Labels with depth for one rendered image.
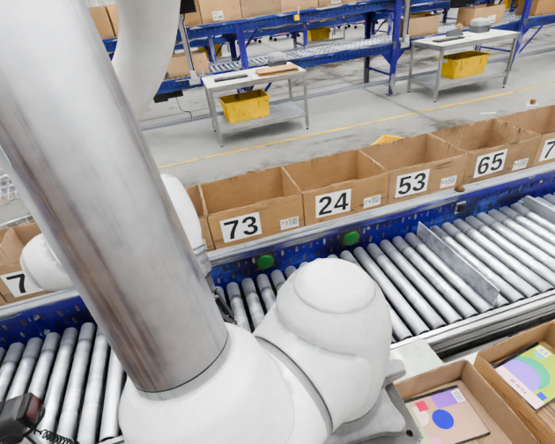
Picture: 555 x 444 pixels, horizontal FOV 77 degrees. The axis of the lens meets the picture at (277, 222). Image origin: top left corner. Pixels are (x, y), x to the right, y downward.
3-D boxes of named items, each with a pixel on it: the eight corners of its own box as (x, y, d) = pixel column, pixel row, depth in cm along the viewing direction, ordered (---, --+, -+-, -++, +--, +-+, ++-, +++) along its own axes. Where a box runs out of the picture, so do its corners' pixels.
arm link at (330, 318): (403, 371, 56) (426, 270, 44) (334, 465, 46) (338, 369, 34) (323, 317, 66) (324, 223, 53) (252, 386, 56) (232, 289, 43)
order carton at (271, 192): (215, 250, 145) (206, 217, 135) (207, 215, 169) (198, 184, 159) (305, 227, 152) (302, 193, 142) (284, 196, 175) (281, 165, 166)
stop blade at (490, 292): (492, 308, 126) (499, 291, 121) (416, 237, 163) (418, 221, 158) (493, 307, 126) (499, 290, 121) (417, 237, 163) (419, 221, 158)
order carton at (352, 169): (305, 227, 152) (302, 193, 142) (284, 196, 175) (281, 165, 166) (387, 206, 158) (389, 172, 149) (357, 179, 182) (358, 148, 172)
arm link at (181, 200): (198, 241, 76) (137, 266, 70) (173, 173, 74) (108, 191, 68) (214, 241, 67) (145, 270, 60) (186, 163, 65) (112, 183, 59)
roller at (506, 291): (514, 312, 126) (519, 302, 123) (425, 233, 168) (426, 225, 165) (527, 307, 127) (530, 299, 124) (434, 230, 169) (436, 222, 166)
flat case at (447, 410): (489, 434, 90) (491, 432, 89) (422, 457, 87) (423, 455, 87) (455, 386, 101) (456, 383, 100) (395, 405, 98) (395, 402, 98)
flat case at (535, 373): (583, 381, 95) (586, 378, 95) (534, 413, 90) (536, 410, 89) (535, 344, 106) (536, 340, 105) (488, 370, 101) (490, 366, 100)
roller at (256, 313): (273, 395, 110) (271, 386, 108) (241, 284, 152) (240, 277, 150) (288, 389, 111) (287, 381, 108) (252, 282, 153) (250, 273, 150)
